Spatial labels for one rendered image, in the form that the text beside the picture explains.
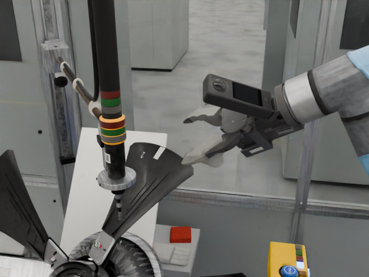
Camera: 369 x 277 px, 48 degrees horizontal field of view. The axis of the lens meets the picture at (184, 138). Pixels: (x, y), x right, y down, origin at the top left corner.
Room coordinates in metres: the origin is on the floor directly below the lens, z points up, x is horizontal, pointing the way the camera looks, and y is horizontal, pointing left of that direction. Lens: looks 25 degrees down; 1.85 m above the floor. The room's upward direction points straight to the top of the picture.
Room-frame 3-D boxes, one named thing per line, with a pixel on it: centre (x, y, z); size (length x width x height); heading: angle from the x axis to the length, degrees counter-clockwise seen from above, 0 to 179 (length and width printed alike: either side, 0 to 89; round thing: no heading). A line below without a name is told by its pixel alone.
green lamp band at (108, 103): (0.65, 0.12, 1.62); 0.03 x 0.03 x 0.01
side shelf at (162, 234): (1.21, 0.14, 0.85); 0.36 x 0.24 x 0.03; 80
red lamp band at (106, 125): (0.65, 0.12, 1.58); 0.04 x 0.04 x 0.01
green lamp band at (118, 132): (0.65, 0.12, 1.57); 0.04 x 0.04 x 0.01
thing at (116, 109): (0.65, 0.12, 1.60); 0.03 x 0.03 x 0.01
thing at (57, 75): (1.19, 0.37, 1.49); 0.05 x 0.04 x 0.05; 25
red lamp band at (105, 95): (0.65, 0.12, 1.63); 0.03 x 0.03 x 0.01
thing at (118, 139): (0.65, 0.12, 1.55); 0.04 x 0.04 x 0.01
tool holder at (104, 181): (0.66, 0.13, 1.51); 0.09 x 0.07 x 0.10; 25
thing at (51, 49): (1.22, 0.38, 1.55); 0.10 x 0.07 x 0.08; 25
